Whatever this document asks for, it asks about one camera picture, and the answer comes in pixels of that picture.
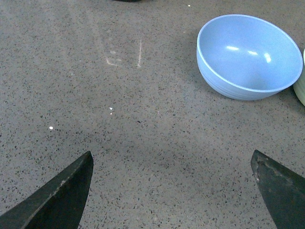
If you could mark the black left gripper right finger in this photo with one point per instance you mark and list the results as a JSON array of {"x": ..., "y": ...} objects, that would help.
[{"x": 283, "y": 191}]

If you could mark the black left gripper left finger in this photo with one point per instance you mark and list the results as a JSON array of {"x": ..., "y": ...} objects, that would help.
[{"x": 59, "y": 204}]

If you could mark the green bowl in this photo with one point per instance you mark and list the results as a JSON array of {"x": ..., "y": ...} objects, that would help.
[{"x": 299, "y": 85}]

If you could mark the blue bowl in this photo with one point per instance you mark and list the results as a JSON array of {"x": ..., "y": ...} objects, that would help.
[{"x": 246, "y": 58}]

